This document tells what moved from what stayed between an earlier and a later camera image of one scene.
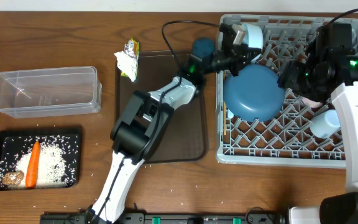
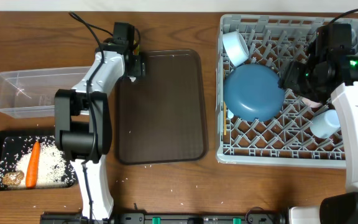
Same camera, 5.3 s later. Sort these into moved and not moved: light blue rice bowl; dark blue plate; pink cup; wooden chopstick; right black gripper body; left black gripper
Moved: light blue rice bowl; left black gripper
Not moved: wooden chopstick; right black gripper body; pink cup; dark blue plate
